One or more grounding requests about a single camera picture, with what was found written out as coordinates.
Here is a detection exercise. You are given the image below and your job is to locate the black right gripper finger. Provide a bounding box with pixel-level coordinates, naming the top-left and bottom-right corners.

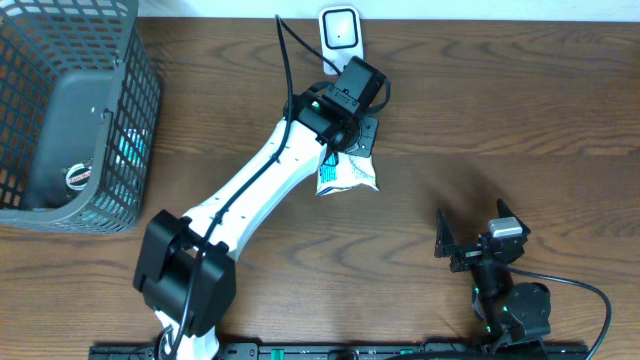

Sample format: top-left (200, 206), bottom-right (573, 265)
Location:
top-left (434, 209), bottom-right (456, 258)
top-left (496, 198), bottom-right (531, 235)

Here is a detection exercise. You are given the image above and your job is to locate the wet wipes pack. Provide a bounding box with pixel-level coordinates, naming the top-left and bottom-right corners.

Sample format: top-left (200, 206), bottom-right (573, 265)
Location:
top-left (316, 153), bottom-right (378, 197)

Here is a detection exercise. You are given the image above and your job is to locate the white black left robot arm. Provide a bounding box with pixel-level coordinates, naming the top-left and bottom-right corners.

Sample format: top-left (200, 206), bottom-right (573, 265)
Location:
top-left (133, 23), bottom-right (390, 359)

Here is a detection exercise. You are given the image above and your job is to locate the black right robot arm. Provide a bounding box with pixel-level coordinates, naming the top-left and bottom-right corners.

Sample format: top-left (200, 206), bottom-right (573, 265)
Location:
top-left (434, 199), bottom-right (551, 353)

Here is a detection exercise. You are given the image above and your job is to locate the white barcode scanner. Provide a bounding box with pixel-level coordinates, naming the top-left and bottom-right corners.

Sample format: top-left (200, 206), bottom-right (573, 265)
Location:
top-left (318, 6), bottom-right (364, 75)

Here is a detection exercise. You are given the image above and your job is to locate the round sticker item in basket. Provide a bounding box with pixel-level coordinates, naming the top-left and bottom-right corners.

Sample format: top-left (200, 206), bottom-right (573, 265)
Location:
top-left (64, 162), bottom-right (92, 192)

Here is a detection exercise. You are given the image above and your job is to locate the teal pack in basket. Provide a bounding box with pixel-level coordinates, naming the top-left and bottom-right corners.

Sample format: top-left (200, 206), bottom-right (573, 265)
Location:
top-left (116, 128), bottom-right (147, 168)

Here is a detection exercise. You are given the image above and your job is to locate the grey plastic mesh basket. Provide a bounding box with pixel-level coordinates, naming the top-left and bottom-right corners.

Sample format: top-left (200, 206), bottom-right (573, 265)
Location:
top-left (1, 0), bottom-right (161, 234)

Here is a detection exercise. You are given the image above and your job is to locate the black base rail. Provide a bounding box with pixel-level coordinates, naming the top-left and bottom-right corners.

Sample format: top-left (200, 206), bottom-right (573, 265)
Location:
top-left (88, 341), bottom-right (589, 360)

